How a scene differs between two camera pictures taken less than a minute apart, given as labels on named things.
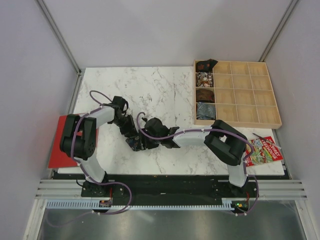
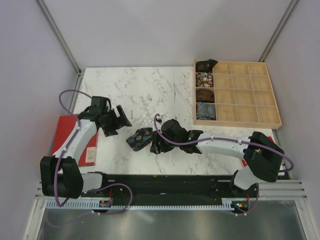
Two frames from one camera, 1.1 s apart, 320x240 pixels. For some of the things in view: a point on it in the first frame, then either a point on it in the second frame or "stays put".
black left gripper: (131, 130) to (123, 121)
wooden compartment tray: (245, 95) stays put
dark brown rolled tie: (205, 95) stays put
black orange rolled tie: (206, 65) stays put
